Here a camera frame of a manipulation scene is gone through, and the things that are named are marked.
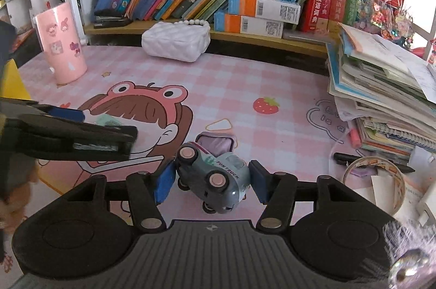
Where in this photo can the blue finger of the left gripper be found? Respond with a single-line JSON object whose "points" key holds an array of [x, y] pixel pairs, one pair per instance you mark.
{"points": [[66, 113], [58, 139]]}

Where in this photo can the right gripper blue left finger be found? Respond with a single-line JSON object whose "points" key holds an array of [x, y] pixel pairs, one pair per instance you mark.
{"points": [[146, 192]]}

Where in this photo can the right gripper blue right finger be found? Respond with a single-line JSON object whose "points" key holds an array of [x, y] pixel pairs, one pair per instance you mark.
{"points": [[277, 192]]}

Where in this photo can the mint green eraser case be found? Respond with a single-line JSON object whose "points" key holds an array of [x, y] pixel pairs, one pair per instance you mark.
{"points": [[107, 121]]}

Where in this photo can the grey toy truck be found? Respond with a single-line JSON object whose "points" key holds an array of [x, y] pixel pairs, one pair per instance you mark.
{"points": [[209, 168]]}

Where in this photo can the yellow cardboard box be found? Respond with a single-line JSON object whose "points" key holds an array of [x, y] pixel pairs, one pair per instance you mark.
{"points": [[12, 85]]}

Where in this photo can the pink cylindrical container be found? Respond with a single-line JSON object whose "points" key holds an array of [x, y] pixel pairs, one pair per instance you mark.
{"points": [[61, 44]]}

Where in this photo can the pink cartoon tablecloth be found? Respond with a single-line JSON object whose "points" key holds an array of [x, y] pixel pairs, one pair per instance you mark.
{"points": [[300, 138]]}

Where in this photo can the white quilted pouch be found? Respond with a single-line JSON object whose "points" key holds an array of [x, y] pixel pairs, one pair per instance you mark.
{"points": [[184, 41]]}

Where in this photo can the stack of papers and notebooks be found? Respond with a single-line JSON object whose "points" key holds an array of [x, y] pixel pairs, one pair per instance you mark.
{"points": [[384, 91]]}

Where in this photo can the white power strip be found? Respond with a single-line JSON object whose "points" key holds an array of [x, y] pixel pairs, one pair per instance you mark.
{"points": [[427, 207]]}

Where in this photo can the orange white box lower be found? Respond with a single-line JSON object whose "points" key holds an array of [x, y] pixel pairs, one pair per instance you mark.
{"points": [[237, 24]]}

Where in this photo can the orange white box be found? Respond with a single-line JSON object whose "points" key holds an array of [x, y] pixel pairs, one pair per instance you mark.
{"points": [[282, 11], [237, 24]]}

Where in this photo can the orange white box upper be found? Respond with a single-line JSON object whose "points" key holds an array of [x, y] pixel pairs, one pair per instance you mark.
{"points": [[282, 11]]}

